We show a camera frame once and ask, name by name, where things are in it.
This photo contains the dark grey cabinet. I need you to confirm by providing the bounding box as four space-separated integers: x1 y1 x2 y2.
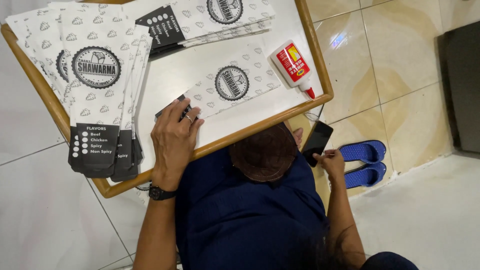
438 20 480 154

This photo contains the white glue bottle red label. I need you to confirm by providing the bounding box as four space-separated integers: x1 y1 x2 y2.
269 39 316 100

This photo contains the black wristwatch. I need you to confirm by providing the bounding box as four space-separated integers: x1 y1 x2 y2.
148 182 178 202

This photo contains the person's right hand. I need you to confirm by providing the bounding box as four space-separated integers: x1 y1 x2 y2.
313 149 346 181

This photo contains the single printed white paper bag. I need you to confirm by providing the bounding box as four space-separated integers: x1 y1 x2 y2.
154 42 282 123

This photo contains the black smartphone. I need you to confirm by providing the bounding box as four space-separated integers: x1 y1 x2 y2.
301 120 334 168

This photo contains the fanned pile of printed bags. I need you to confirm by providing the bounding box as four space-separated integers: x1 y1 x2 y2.
5 2 154 183

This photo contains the flat stack of printed bags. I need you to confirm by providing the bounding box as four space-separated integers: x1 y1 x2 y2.
135 0 276 58

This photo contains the person's bare foot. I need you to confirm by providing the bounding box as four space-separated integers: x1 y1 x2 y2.
292 127 304 149

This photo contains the person's dark blue clothing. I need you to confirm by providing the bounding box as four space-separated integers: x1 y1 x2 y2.
175 122 420 270

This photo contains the white table with wooden rim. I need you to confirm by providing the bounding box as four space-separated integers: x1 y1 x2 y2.
0 0 335 199

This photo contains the person's left hand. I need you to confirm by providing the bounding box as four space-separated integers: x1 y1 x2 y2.
151 98 205 192

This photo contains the brown round stitched pad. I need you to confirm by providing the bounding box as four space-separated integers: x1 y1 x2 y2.
229 124 299 184

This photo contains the blue dotted slipper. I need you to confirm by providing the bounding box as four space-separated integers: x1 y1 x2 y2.
338 140 387 164
343 161 387 190

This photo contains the printed paper sheet under table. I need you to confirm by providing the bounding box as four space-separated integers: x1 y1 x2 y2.
134 182 151 206

